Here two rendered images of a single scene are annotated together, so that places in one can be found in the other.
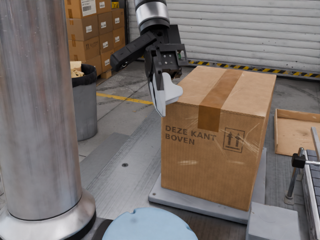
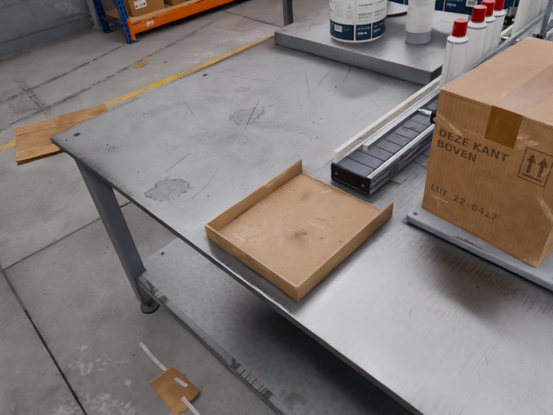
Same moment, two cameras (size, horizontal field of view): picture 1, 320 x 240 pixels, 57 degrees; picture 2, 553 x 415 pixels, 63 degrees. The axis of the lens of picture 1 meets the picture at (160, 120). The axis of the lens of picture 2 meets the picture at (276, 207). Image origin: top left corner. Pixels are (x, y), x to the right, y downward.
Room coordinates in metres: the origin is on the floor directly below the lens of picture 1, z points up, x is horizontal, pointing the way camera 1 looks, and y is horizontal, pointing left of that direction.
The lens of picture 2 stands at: (1.58, -0.26, 1.49)
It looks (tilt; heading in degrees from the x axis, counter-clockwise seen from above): 40 degrees down; 210
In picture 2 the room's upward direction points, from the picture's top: 6 degrees counter-clockwise
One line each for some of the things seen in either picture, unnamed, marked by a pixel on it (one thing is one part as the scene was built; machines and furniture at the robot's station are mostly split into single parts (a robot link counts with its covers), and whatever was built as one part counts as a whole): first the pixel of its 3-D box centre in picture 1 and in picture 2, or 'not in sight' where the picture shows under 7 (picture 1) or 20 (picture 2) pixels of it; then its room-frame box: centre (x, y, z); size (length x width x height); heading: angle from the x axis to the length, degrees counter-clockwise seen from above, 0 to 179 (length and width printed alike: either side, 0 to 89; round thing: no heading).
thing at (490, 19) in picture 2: not in sight; (480, 39); (0.22, -0.32, 0.98); 0.05 x 0.05 x 0.20
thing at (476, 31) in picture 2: not in sight; (472, 46); (0.27, -0.34, 0.98); 0.05 x 0.05 x 0.20
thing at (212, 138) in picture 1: (219, 129); (531, 144); (0.73, -0.17, 0.99); 0.30 x 0.24 x 0.27; 156
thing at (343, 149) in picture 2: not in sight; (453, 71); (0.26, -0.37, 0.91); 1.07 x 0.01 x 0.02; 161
